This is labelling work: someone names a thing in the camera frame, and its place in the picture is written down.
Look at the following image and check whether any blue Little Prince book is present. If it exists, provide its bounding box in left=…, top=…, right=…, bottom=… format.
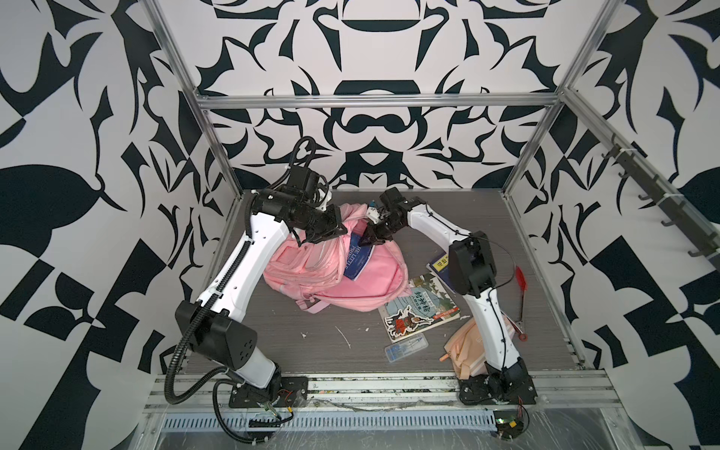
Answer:
left=343, top=234, right=374, bottom=281

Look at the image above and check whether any pink school backpack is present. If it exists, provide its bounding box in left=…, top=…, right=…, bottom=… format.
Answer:
left=264, top=204, right=410, bottom=314

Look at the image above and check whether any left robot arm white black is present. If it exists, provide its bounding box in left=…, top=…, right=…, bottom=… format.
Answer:
left=163, top=136, right=347, bottom=405

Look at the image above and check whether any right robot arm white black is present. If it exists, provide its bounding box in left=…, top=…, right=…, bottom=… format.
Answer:
left=362, top=187, right=537, bottom=406

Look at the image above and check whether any clear plastic ruler case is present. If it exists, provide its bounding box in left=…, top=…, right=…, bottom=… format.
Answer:
left=384, top=334, right=429, bottom=363

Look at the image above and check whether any peach pink pencil case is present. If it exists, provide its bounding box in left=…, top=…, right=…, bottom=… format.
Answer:
left=440, top=319, right=488, bottom=380

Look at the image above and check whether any dark navy notebook yellow label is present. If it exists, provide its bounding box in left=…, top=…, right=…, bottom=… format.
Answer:
left=427, top=253, right=454, bottom=292

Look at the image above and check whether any illustrated comic book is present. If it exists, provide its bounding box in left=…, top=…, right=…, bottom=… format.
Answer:
left=379, top=273, right=461, bottom=343

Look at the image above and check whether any red pen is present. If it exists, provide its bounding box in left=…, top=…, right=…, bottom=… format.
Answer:
left=515, top=266, right=528, bottom=342

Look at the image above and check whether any small circuit board front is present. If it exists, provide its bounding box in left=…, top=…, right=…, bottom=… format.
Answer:
left=491, top=407, right=530, bottom=441

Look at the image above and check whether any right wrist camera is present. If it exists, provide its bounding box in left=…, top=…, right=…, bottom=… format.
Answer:
left=366, top=201, right=383, bottom=224

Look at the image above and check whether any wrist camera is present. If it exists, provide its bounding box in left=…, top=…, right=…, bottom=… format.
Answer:
left=315, top=184, right=332, bottom=209
left=366, top=201, right=383, bottom=224

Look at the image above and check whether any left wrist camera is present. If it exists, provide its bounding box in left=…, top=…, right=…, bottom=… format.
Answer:
left=315, top=184, right=332, bottom=209

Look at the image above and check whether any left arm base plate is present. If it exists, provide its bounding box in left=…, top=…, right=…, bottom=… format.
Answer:
left=229, top=376, right=309, bottom=409

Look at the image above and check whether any aluminium frame crossbar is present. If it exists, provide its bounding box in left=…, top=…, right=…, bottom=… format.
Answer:
left=196, top=93, right=558, bottom=110

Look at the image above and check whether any black corrugated cable left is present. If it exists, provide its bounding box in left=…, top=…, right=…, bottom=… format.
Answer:
left=211, top=379, right=294, bottom=446

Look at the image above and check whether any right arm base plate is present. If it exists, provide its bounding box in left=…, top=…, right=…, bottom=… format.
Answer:
left=459, top=372, right=537, bottom=406

